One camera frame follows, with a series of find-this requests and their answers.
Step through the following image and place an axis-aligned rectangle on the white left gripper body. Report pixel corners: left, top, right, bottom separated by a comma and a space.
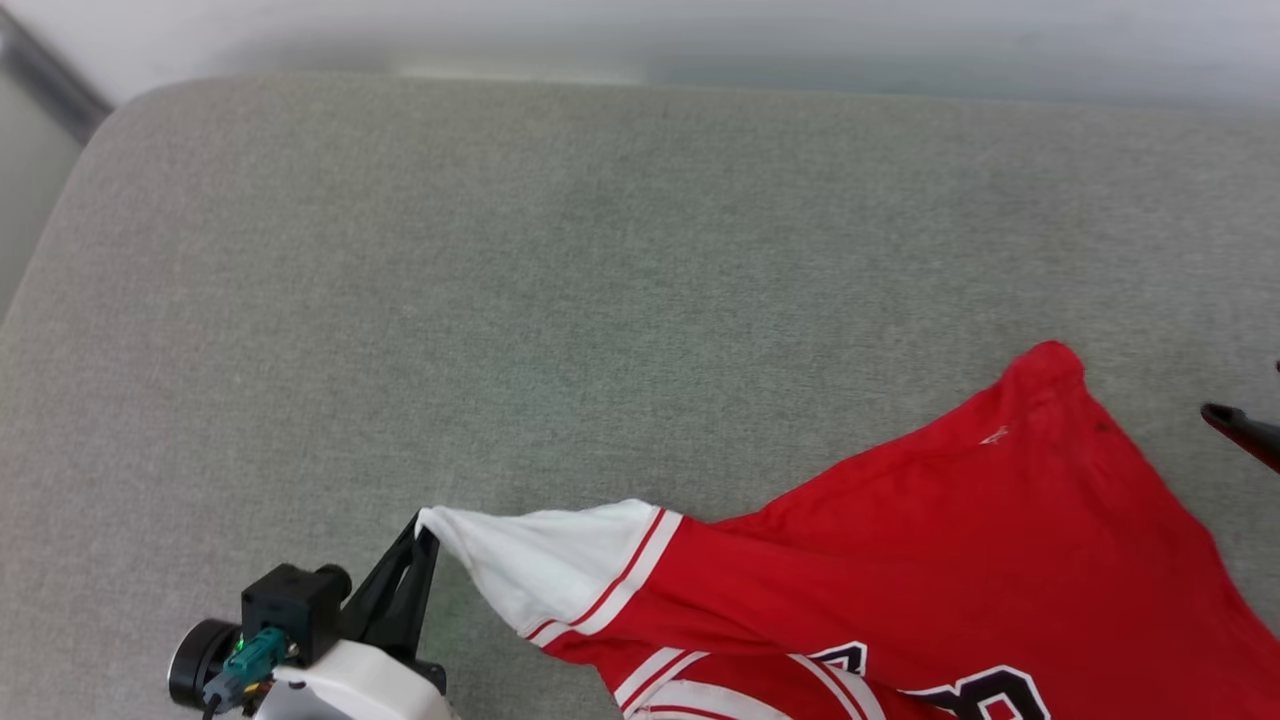
255, 640, 459, 720

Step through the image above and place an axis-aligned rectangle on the green cable connector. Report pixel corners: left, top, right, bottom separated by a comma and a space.
203, 627, 293, 717

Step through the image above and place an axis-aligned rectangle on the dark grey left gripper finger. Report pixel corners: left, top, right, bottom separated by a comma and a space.
340, 512, 423, 633
385, 528, 442, 665

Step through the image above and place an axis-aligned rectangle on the grey wall trim strip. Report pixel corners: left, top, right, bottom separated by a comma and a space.
0, 10, 114, 147

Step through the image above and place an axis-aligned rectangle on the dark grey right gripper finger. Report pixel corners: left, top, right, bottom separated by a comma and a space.
1200, 402, 1280, 473

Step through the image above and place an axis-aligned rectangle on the red and white jersey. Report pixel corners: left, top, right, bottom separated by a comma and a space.
415, 340, 1280, 720

